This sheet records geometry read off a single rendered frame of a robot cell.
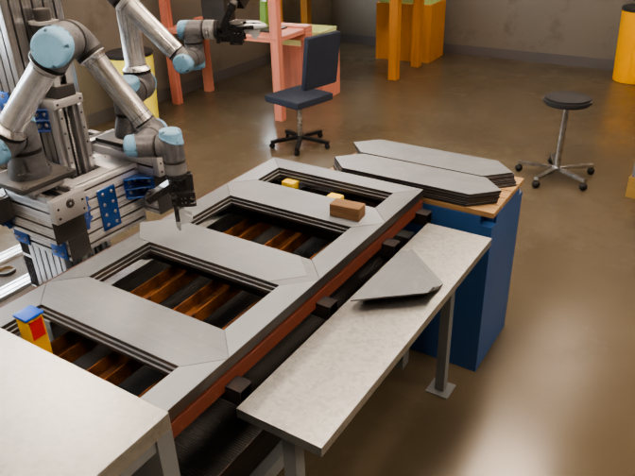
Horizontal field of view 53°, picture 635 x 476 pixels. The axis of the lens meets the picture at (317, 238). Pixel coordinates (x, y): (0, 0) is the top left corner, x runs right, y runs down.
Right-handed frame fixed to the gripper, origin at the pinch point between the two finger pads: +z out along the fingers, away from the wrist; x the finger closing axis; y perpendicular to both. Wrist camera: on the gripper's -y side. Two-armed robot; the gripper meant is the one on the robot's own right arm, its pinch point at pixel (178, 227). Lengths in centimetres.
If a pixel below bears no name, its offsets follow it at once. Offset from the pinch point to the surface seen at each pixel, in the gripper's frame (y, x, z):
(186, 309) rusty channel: -1.7, -21.0, 20.5
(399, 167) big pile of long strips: 97, 35, 5
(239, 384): 8, -73, 12
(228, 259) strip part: 14.1, -19.7, 4.7
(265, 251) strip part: 26.8, -18.7, 4.7
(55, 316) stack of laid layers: -40, -34, 6
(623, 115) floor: 421, 272, 90
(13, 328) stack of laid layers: -51, -35, 7
